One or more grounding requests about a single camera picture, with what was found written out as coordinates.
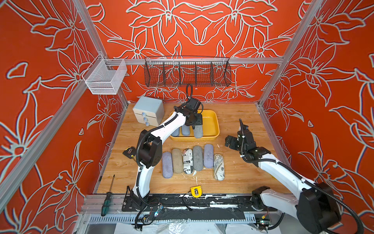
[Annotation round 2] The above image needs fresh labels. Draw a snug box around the dark grey glasses case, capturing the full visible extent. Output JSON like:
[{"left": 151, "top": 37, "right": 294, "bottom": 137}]
[{"left": 192, "top": 146, "right": 204, "bottom": 171}]

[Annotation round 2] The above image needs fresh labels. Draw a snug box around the lilac fabric glasses case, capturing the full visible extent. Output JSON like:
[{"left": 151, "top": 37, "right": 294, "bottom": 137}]
[{"left": 204, "top": 144, "right": 214, "bottom": 169}]

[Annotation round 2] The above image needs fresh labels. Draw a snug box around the black wire wall basket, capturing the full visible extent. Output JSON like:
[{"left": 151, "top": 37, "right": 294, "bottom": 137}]
[{"left": 144, "top": 56, "right": 232, "bottom": 88}]

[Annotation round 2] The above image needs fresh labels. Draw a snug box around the yellow plastic storage tray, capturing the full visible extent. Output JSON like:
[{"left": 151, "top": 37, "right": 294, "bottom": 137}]
[{"left": 170, "top": 110, "right": 220, "bottom": 141}]

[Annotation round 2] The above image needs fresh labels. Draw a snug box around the yellow tape measure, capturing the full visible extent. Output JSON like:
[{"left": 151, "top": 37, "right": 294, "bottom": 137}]
[{"left": 191, "top": 186, "right": 202, "bottom": 198}]

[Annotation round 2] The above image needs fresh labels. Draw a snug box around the grey cable duct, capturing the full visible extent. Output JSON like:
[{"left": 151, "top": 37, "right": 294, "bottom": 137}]
[{"left": 87, "top": 211, "right": 256, "bottom": 224}]

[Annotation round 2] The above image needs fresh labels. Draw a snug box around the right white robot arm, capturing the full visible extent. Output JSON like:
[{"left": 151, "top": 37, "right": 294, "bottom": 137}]
[{"left": 225, "top": 123, "right": 364, "bottom": 234}]

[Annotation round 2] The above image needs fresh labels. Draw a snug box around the green handled screwdriver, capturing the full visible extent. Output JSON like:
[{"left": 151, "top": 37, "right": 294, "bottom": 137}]
[{"left": 101, "top": 175, "right": 115, "bottom": 217}]

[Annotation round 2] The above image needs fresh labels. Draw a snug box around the light blue glasses case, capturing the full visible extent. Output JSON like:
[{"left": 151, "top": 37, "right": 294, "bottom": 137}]
[
  {"left": 171, "top": 128, "right": 180, "bottom": 137},
  {"left": 181, "top": 125, "right": 191, "bottom": 137}
]

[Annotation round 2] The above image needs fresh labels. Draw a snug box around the white mesh wall basket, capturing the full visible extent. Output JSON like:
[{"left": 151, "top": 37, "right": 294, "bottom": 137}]
[{"left": 82, "top": 54, "right": 128, "bottom": 95}]

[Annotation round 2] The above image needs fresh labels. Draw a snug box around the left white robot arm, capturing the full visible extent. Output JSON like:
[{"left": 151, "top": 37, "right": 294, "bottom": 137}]
[{"left": 130, "top": 84, "right": 203, "bottom": 209}]

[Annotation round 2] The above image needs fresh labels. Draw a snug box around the map print glasses case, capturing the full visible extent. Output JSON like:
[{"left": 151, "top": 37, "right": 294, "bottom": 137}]
[{"left": 213, "top": 154, "right": 225, "bottom": 181}]

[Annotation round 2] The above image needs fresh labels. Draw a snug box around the grey mini drawer box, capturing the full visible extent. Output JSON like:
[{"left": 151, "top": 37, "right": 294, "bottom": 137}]
[{"left": 133, "top": 96, "right": 165, "bottom": 127}]

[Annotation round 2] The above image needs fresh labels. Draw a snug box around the newspaper print glasses case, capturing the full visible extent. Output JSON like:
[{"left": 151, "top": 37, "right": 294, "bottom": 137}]
[{"left": 183, "top": 149, "right": 194, "bottom": 175}]

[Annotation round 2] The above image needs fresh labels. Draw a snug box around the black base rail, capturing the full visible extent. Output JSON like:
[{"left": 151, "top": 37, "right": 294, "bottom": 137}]
[{"left": 121, "top": 192, "right": 278, "bottom": 213}]

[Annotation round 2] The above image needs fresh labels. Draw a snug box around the purple fabric glasses case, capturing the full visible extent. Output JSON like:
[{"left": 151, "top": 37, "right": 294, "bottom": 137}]
[{"left": 162, "top": 152, "right": 173, "bottom": 179}]

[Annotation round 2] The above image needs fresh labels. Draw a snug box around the grey fabric glasses case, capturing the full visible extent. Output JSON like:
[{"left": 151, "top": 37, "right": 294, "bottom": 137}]
[{"left": 193, "top": 125, "right": 204, "bottom": 138}]

